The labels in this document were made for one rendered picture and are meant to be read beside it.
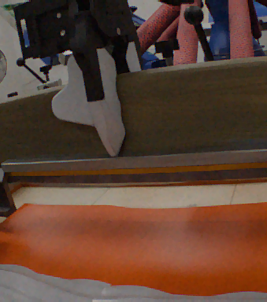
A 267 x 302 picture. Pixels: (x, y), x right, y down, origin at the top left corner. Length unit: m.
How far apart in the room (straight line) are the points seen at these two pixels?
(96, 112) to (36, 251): 0.16
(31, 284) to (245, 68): 0.24
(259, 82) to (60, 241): 0.25
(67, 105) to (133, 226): 0.14
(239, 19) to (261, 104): 0.52
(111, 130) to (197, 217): 0.13
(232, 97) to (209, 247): 0.13
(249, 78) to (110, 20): 0.12
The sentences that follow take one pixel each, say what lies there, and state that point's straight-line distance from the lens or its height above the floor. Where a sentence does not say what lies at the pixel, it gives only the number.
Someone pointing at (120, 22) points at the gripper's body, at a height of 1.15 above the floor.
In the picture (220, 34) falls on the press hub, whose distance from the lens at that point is 1.02.
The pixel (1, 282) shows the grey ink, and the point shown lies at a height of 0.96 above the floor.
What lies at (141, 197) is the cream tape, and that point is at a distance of 0.42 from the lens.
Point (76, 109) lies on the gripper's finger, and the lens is 0.29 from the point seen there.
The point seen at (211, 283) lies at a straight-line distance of 0.27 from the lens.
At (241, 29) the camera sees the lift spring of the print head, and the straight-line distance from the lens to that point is 0.74.
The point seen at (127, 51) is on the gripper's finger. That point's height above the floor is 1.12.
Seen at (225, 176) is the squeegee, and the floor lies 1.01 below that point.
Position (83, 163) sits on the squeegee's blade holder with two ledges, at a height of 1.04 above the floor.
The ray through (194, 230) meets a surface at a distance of 0.33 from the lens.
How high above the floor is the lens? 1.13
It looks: 17 degrees down
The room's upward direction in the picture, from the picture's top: 12 degrees counter-clockwise
